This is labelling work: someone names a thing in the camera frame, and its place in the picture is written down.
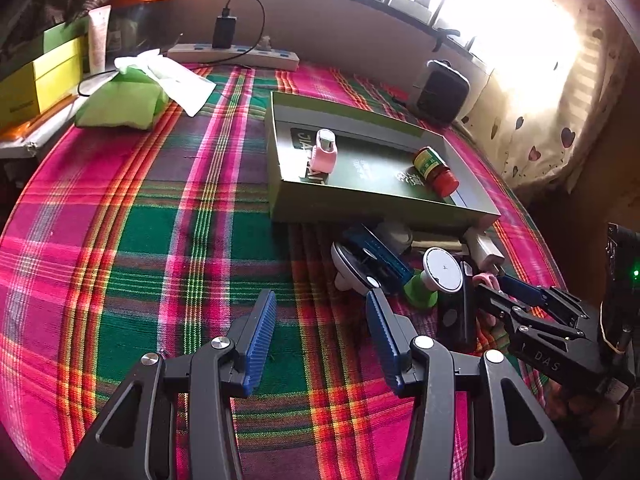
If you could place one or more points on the white charger adapter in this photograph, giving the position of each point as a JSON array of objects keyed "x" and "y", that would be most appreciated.
[{"x": 482, "y": 250}]

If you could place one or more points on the grey fan heater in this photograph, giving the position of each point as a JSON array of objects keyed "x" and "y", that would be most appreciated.
[{"x": 442, "y": 92}]

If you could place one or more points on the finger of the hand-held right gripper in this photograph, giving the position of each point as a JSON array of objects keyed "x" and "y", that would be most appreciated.
[
  {"x": 520, "y": 317},
  {"x": 522, "y": 289}
]

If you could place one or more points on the pink bottle with pale cap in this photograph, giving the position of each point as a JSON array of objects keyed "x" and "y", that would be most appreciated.
[{"x": 322, "y": 157}]

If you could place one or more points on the green cup with white lid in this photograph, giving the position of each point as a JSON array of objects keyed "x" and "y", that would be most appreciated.
[{"x": 442, "y": 270}]

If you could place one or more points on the red pill bottle green label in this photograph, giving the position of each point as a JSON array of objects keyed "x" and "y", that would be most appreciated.
[{"x": 435, "y": 172}]

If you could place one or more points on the white cream tube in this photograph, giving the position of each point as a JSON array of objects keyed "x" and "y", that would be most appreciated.
[{"x": 98, "y": 40}]

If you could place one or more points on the white power strip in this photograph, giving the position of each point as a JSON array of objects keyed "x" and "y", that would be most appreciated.
[{"x": 225, "y": 55}]

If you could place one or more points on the blue plastic case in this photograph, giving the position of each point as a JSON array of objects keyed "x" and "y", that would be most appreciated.
[{"x": 380, "y": 257}]

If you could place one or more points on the shallow green cardboard box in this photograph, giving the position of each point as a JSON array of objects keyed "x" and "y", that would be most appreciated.
[{"x": 300, "y": 195}]

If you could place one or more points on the white plug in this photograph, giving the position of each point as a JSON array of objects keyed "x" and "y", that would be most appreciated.
[{"x": 265, "y": 46}]

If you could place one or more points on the pale flat box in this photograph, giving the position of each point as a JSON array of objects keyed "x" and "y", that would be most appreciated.
[{"x": 435, "y": 244}]

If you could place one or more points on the black plug-in charger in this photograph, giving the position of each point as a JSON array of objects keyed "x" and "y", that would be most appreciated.
[{"x": 224, "y": 30}]

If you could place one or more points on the black device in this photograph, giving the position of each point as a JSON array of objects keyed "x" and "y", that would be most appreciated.
[{"x": 468, "y": 300}]

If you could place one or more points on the yellow cardboard box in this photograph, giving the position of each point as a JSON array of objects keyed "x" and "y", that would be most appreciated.
[{"x": 40, "y": 85}]

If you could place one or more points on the black key fob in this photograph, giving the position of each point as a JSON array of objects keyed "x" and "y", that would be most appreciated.
[{"x": 450, "y": 322}]

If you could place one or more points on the white round container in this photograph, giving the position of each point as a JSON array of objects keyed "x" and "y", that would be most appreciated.
[{"x": 395, "y": 234}]

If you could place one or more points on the cream curtain with hearts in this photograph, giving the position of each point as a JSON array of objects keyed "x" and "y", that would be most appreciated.
[{"x": 560, "y": 110}]

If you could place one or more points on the green tissue pack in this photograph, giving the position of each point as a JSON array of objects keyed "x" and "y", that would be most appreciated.
[{"x": 120, "y": 102}]

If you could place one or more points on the person's right hand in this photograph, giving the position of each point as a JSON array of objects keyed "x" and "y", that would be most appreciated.
[{"x": 580, "y": 407}]

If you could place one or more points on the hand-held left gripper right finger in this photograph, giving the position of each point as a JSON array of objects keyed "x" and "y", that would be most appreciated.
[{"x": 382, "y": 340}]

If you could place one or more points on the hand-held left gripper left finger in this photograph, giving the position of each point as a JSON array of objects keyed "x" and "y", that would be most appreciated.
[{"x": 262, "y": 340}]

